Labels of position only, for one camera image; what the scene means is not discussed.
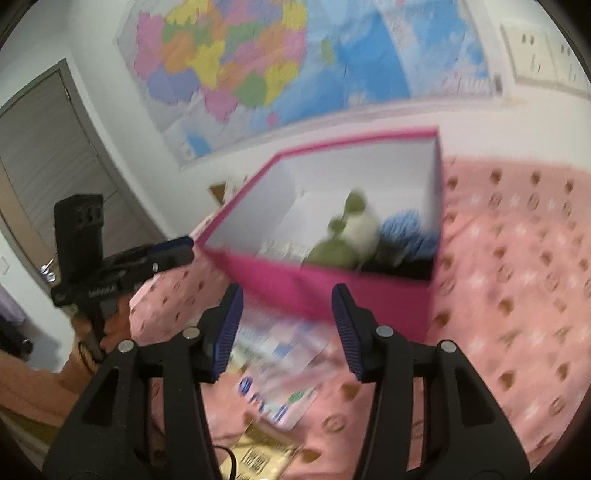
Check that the black cloth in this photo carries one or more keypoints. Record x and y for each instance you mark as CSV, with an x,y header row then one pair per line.
x,y
417,269

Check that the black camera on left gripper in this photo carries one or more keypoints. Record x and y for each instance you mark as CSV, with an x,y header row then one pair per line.
x,y
78,223

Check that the yellow tissue pack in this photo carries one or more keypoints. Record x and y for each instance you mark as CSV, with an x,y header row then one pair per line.
x,y
260,453

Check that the person's left hand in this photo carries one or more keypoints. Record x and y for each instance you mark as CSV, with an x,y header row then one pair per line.
x,y
115,330

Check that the pink cardboard box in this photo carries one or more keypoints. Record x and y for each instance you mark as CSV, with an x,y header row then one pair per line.
x,y
294,197

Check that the brown wooden headboard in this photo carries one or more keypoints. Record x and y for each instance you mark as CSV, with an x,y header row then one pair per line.
x,y
218,192

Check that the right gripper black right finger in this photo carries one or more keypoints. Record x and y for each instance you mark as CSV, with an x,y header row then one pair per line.
x,y
432,416

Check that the colourful wall map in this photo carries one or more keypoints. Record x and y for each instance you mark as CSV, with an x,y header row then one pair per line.
x,y
212,74

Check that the blue checkered cloth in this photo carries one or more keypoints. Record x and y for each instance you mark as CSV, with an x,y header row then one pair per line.
x,y
403,240

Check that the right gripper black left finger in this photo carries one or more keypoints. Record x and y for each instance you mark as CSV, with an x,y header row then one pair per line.
x,y
107,434

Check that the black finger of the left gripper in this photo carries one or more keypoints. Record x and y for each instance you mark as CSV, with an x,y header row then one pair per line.
x,y
132,268
162,256

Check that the white wet wipes pack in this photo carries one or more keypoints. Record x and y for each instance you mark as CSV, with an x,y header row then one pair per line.
x,y
284,251

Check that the pink patterned blanket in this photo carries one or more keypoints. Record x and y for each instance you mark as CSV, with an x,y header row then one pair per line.
x,y
512,290

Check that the white wall socket panel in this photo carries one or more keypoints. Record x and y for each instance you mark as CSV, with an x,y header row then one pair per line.
x,y
544,60

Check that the green frog plush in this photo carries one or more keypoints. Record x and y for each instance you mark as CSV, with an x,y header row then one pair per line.
x,y
353,236

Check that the grey door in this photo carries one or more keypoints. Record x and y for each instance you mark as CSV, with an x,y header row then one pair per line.
x,y
50,150

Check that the white wipes pack blue print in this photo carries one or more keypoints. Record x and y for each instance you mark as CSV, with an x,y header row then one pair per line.
x,y
284,363

